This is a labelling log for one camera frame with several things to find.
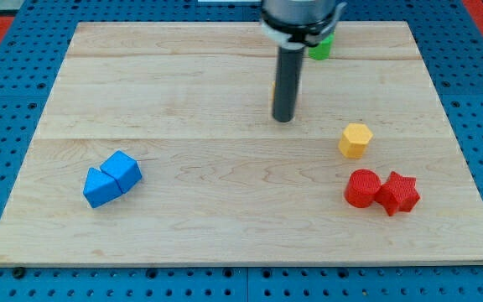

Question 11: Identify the yellow heart block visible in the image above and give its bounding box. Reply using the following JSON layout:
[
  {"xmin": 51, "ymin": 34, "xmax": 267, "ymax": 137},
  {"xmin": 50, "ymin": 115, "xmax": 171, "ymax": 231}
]
[{"xmin": 271, "ymin": 81, "xmax": 276, "ymax": 101}]

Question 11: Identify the grey robot arm flange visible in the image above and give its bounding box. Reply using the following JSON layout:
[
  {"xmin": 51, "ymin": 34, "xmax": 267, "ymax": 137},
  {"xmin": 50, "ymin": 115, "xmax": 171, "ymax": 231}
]
[{"xmin": 261, "ymin": 0, "xmax": 347, "ymax": 49}]

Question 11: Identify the wooden board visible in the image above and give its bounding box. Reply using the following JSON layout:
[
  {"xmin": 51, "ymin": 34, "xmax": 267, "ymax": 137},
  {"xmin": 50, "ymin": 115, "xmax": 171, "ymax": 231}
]
[{"xmin": 0, "ymin": 22, "xmax": 483, "ymax": 268}]

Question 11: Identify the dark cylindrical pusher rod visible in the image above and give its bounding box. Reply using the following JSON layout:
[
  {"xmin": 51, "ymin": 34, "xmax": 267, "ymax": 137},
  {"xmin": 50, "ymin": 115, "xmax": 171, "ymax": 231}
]
[{"xmin": 272, "ymin": 47, "xmax": 304, "ymax": 122}]

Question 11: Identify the yellow hexagon block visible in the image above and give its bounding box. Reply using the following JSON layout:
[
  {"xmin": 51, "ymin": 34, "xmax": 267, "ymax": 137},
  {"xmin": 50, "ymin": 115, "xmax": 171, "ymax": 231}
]
[{"xmin": 338, "ymin": 123, "xmax": 373, "ymax": 159}]

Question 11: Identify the blue cube block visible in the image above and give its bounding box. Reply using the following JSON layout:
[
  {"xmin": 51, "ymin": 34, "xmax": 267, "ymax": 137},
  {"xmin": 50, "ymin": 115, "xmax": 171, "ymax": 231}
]
[{"xmin": 100, "ymin": 150, "xmax": 142, "ymax": 194}]

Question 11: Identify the red cylinder block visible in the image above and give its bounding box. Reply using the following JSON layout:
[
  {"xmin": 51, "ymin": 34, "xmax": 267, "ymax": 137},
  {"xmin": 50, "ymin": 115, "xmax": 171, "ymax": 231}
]
[{"xmin": 344, "ymin": 169, "xmax": 381, "ymax": 208}]

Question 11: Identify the green cylinder block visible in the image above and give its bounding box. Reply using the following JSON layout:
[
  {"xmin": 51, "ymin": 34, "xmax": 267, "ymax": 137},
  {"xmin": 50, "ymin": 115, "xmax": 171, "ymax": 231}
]
[{"xmin": 309, "ymin": 34, "xmax": 335, "ymax": 60}]

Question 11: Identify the blue triangle block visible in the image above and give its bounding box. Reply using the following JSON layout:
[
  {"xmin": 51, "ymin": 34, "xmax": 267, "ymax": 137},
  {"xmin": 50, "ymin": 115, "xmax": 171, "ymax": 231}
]
[{"xmin": 83, "ymin": 168, "xmax": 122, "ymax": 208}]

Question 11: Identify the red star block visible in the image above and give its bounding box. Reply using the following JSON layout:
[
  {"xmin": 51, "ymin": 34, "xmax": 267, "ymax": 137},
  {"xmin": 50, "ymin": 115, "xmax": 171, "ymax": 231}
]
[{"xmin": 375, "ymin": 171, "xmax": 420, "ymax": 216}]

